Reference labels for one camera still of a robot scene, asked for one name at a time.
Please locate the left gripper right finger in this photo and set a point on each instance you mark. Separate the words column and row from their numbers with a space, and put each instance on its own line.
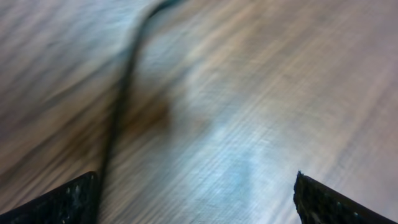
column 316, row 203

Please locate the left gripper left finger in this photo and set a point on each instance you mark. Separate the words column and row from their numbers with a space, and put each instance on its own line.
column 71, row 203

